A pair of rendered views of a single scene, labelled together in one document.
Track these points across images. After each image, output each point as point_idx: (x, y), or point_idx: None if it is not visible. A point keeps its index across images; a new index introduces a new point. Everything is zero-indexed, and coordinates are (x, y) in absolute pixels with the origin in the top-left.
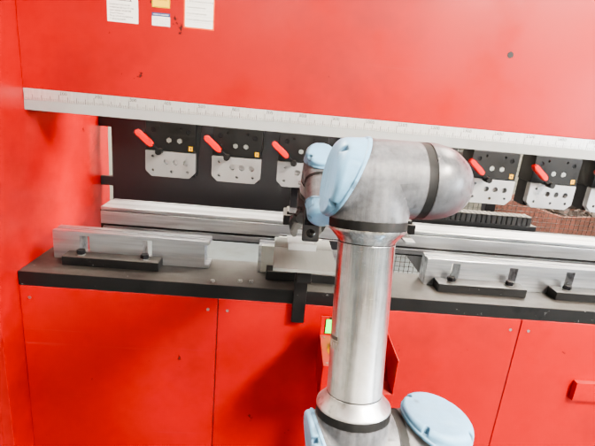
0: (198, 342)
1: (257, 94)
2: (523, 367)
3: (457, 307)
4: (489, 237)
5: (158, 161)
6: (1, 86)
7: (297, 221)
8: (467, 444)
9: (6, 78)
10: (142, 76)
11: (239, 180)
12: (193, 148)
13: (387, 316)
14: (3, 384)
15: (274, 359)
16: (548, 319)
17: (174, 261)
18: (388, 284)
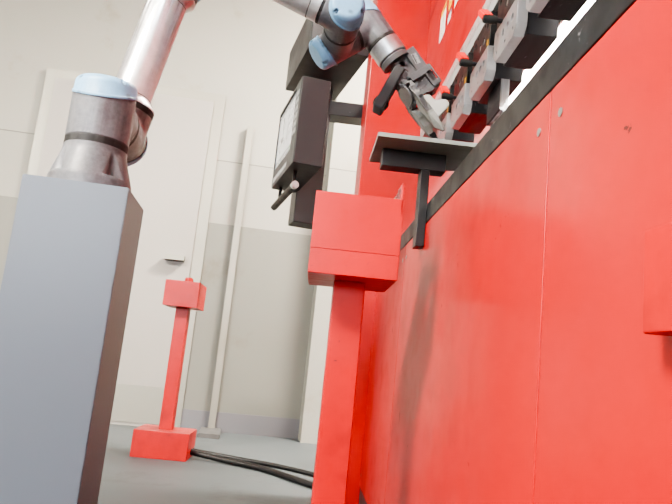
0: (397, 305)
1: (469, 20)
2: (563, 236)
3: (492, 135)
4: None
5: (438, 136)
6: (394, 122)
7: (409, 109)
8: (76, 78)
9: (402, 118)
10: (442, 69)
11: (457, 116)
12: (448, 107)
13: (137, 33)
14: None
15: (412, 317)
16: (586, 43)
17: None
18: (142, 14)
